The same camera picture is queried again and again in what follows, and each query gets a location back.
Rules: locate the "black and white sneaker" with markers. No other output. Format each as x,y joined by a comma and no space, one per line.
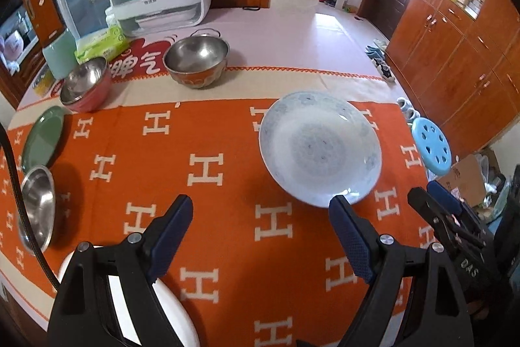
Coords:
386,71

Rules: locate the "green tissue pack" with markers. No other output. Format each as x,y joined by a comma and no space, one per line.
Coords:
101,46

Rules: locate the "large steel bowl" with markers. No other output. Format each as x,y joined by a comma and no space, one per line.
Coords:
38,204

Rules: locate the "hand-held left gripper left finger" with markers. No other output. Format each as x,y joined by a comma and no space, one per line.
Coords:
170,245

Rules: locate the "wooden wall cabinet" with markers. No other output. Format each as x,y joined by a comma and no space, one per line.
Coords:
447,66

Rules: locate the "gold-sided steel bowl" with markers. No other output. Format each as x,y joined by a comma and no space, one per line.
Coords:
195,54

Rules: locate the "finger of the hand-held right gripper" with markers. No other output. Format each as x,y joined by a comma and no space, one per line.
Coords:
424,204
443,194

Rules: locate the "blue plastic stool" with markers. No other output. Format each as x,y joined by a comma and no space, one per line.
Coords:
430,141

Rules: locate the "white plate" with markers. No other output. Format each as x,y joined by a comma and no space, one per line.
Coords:
178,318

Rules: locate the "pink-sided steel bowl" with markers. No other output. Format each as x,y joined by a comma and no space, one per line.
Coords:
87,95

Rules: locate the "grey slipper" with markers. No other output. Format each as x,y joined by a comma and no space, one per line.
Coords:
373,51

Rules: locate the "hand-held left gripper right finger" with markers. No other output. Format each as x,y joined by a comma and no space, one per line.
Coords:
349,241

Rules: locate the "blue patterned porcelain plate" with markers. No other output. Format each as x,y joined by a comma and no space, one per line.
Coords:
321,143

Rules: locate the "cardboard box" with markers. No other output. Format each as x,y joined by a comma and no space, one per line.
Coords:
463,172

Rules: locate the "mint green canister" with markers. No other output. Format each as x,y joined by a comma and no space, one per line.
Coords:
59,54

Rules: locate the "pink kitchen appliance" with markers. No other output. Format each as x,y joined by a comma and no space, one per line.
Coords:
10,50

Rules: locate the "green plate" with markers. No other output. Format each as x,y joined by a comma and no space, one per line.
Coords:
42,139

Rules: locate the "orange patterned blanket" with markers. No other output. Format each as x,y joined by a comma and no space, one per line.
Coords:
227,135

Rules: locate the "printed white table cover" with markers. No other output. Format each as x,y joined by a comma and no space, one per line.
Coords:
284,42

